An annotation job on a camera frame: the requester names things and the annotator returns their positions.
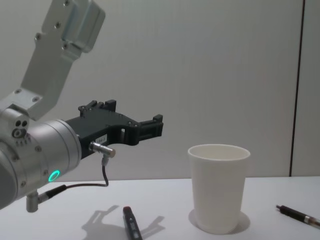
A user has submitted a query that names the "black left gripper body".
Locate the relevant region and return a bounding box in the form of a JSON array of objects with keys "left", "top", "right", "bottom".
[{"left": 64, "top": 109, "right": 141, "bottom": 154}]

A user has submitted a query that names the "white table cloth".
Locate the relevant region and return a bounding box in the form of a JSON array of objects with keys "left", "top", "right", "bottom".
[{"left": 0, "top": 176, "right": 320, "bottom": 240}]

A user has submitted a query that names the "white paper cup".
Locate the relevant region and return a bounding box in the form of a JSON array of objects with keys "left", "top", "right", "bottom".
[{"left": 187, "top": 144, "right": 251, "bottom": 235}]

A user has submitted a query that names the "black marker with red end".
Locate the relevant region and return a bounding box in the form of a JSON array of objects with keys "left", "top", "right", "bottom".
[{"left": 122, "top": 206, "right": 144, "bottom": 240}]

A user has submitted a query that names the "black pen with clear section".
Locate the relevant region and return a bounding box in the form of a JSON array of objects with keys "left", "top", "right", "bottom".
[{"left": 275, "top": 204, "right": 320, "bottom": 230}]

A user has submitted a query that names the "thin dark gripper cable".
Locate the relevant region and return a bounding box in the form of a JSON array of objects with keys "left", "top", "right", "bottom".
[{"left": 26, "top": 141, "right": 117, "bottom": 213}]

